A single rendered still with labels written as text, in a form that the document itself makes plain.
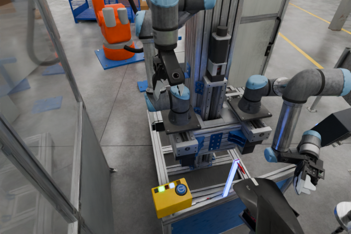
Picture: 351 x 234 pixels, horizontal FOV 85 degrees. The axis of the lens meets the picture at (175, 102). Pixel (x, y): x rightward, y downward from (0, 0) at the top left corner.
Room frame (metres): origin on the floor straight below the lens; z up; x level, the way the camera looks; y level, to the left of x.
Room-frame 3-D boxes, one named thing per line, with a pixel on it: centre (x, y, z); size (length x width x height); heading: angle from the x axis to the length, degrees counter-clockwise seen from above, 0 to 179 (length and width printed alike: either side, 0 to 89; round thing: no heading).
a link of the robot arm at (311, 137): (0.60, -0.65, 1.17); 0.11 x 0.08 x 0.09; 146
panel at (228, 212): (0.53, -0.36, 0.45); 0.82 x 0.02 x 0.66; 109
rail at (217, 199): (0.53, -0.36, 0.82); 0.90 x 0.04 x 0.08; 109
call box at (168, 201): (0.40, 0.02, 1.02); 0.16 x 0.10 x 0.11; 109
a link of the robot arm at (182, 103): (0.91, -0.02, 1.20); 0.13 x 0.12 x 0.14; 103
